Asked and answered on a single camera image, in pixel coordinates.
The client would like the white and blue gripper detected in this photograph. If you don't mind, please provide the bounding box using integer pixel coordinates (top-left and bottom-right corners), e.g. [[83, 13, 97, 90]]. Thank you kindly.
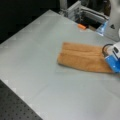
[[102, 42, 120, 73]]

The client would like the tan terry cloth towel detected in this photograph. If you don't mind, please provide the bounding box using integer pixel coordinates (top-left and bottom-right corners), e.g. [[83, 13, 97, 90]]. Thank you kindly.
[[57, 42, 112, 73]]

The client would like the orange clamp near arm base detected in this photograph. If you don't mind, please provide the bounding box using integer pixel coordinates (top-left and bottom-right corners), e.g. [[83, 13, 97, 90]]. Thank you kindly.
[[78, 24, 86, 29]]

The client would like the black perforated optical breadboard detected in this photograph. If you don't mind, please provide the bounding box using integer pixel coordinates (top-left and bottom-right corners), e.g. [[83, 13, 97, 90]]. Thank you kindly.
[[0, 80, 43, 120]]

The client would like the aluminium frame rail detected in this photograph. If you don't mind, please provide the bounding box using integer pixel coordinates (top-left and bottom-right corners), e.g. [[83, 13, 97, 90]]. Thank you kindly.
[[59, 0, 111, 30]]

